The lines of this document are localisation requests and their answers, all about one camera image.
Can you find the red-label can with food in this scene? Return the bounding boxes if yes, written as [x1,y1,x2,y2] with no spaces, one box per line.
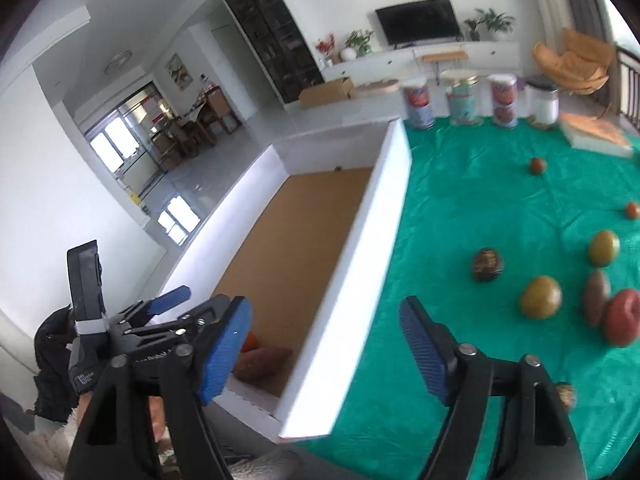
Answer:
[487,74,518,128]

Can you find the white tv cabinet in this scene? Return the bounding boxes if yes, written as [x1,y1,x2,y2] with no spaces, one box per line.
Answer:
[321,41,523,84]

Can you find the left forearm cream sleeve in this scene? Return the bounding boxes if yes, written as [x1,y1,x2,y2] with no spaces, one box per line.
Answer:
[22,408,78,479]

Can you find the sweet potato in box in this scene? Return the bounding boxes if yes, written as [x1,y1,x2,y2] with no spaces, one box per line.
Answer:
[232,347,292,382]

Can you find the purple sweet potato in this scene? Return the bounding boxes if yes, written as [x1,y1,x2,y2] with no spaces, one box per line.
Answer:
[582,269,612,327]

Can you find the black bookshelf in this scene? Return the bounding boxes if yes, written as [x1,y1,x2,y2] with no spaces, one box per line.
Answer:
[224,0,324,104]

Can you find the teal-label glass jar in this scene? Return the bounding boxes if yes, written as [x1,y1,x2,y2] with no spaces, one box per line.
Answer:
[442,70,482,126]

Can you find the black-lid white jar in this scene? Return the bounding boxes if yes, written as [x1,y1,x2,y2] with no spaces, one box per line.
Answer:
[525,76,560,130]

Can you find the red apple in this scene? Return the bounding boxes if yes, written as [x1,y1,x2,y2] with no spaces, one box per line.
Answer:
[603,288,639,348]

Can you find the large orange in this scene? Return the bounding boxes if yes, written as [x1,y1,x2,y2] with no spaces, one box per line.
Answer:
[241,332,259,353]

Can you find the red-label white can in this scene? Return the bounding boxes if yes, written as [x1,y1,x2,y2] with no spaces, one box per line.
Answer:
[401,78,435,130]

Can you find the small tangerine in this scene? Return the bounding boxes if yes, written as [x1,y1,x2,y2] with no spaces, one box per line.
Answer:
[626,202,640,220]

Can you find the black television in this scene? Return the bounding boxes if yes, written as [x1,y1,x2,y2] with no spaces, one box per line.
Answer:
[375,0,462,48]

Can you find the orange lounge chair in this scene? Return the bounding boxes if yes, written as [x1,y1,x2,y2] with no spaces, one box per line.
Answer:
[532,28,616,96]

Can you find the white cardboard box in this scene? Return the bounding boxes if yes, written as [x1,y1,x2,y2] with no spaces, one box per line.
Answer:
[163,118,412,443]

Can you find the dark brown passion fruit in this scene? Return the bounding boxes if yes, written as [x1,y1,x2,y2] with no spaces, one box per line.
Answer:
[472,248,504,283]

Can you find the green-yellow round fruit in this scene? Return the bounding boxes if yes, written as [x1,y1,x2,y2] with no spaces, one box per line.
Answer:
[520,275,563,320]

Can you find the small brown-red fruit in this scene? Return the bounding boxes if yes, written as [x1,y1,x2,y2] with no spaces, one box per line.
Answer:
[529,157,547,176]

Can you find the potted green plant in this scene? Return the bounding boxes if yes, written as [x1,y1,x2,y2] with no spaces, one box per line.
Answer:
[475,8,516,41]

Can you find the wooden stool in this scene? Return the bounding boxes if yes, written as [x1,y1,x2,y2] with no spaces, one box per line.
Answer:
[421,50,469,81]

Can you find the white flat book box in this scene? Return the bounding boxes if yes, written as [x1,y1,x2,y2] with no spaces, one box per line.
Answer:
[558,112,634,159]

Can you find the green tablecloth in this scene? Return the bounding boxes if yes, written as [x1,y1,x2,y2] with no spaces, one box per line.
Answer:
[305,119,639,479]

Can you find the brown cardboard box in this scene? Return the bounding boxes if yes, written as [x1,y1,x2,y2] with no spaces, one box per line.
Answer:
[298,77,355,108]

